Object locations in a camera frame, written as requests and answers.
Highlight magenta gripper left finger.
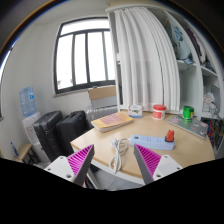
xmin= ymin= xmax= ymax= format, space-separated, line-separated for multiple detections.
xmin=45 ymin=145 xmax=95 ymax=186

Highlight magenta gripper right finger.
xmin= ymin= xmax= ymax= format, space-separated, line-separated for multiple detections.
xmin=134 ymin=144 xmax=182 ymax=184

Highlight blue white power strip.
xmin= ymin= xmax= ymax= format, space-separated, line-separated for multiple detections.
xmin=129 ymin=135 xmax=175 ymax=151

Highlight white water dispenser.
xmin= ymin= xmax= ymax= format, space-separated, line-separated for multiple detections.
xmin=22 ymin=112 xmax=49 ymax=163

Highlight light wooden table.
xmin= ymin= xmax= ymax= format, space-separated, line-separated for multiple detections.
xmin=71 ymin=112 xmax=214 ymax=184

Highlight black suitcase right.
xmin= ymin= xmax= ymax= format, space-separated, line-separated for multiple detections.
xmin=56 ymin=110 xmax=87 ymax=156

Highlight black suitcase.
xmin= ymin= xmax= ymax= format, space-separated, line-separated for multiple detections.
xmin=33 ymin=111 xmax=63 ymax=161
xmin=56 ymin=110 xmax=87 ymax=156

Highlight black suitcase left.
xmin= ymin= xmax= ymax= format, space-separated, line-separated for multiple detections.
xmin=33 ymin=111 xmax=63 ymax=161

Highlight small wooden side table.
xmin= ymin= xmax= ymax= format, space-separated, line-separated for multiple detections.
xmin=14 ymin=144 xmax=39 ymax=165

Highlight yellow pink book stack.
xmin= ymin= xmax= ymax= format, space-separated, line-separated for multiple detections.
xmin=91 ymin=112 xmax=134 ymax=133

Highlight white radiator heater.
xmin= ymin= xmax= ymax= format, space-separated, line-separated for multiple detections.
xmin=86 ymin=106 xmax=118 ymax=128

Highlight white jar red lid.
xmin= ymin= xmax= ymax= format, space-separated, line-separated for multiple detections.
xmin=153 ymin=104 xmax=166 ymax=120

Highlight small white tissue box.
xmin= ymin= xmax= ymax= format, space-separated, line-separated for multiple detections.
xmin=128 ymin=105 xmax=143 ymax=118

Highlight grey laptop with stickers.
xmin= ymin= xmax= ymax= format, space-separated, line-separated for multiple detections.
xmin=167 ymin=115 xmax=208 ymax=139

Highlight green can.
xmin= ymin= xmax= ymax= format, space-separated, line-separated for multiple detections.
xmin=183 ymin=106 xmax=194 ymax=122

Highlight small blue bottle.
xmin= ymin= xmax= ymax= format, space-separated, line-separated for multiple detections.
xmin=10 ymin=142 xmax=19 ymax=157

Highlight blue water bottle jug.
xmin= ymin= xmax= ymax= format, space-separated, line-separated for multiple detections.
xmin=19 ymin=87 xmax=36 ymax=117

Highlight white curtain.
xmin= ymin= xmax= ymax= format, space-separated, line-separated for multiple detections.
xmin=111 ymin=7 xmax=180 ymax=111

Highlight white shelf unit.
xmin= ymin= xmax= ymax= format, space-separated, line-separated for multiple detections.
xmin=106 ymin=2 xmax=224 ymax=118

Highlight black framed window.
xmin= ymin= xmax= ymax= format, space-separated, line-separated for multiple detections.
xmin=54 ymin=17 xmax=115 ymax=94

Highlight white power strip cable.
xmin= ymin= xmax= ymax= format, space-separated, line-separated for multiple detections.
xmin=109 ymin=137 xmax=131 ymax=175

